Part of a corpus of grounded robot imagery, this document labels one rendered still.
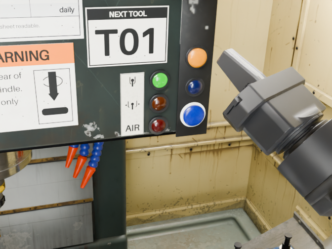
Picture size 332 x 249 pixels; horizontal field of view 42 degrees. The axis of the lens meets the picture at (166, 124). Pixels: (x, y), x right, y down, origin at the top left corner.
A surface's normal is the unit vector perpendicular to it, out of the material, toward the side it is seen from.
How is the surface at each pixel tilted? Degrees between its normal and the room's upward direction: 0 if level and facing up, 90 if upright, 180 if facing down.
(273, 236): 24
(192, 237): 0
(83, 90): 90
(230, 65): 90
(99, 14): 90
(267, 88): 30
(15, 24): 90
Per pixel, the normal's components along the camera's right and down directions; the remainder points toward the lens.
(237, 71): -0.69, 0.30
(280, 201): -0.96, 0.10
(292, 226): -0.37, -0.78
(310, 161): -0.53, 0.10
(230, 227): 0.04, -0.90
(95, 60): 0.29, 0.43
